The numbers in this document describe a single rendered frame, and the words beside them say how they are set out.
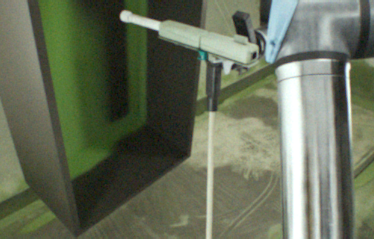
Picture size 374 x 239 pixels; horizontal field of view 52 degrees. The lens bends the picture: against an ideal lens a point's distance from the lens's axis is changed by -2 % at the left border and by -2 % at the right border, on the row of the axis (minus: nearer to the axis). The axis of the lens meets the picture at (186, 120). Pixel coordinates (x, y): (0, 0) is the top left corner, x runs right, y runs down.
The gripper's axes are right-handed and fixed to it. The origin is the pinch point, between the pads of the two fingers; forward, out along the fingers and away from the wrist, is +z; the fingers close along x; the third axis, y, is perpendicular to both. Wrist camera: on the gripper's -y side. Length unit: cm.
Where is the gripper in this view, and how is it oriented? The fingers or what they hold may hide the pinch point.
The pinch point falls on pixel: (211, 55)
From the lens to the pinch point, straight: 101.2
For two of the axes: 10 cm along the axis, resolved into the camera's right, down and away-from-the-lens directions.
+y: -0.3, 8.6, 5.0
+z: -6.7, 3.6, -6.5
